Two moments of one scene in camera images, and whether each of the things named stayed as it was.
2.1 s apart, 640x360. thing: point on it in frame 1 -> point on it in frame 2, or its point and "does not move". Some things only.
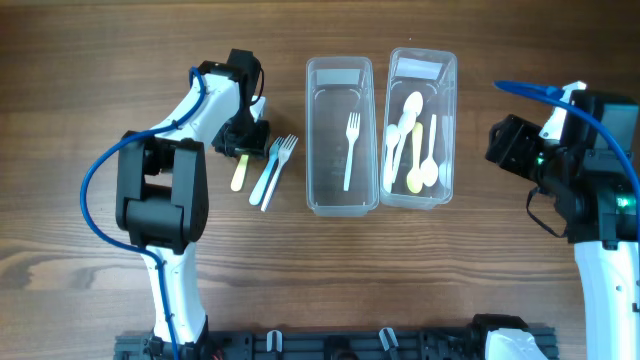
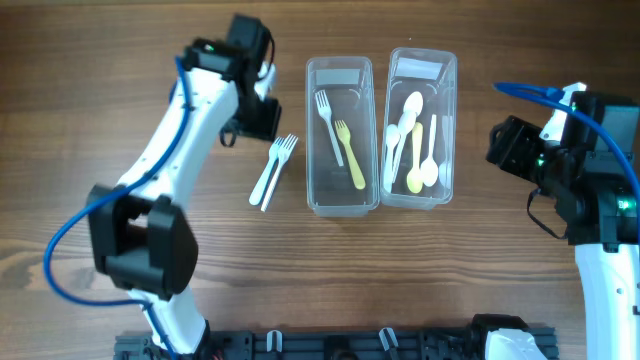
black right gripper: x=507 y=148 does not move
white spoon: x=405 y=126 does not move
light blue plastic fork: x=255 y=196 does not move
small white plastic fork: x=352 y=132 -> x=325 y=111
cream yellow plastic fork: x=238 y=179 -> x=343 y=133
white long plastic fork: x=285 y=146 does not move
